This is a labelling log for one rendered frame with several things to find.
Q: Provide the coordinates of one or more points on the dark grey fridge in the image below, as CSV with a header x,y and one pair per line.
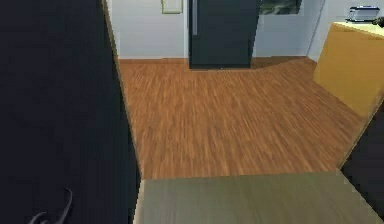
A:
x,y
223,36

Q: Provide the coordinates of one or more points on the dark green framed picture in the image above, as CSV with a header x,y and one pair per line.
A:
x,y
280,6

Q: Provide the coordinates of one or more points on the yellow kitchen counter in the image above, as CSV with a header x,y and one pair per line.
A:
x,y
350,63

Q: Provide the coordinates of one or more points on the silver toaster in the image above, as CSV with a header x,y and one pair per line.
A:
x,y
363,13

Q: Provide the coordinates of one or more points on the small dark object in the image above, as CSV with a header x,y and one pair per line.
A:
x,y
379,22

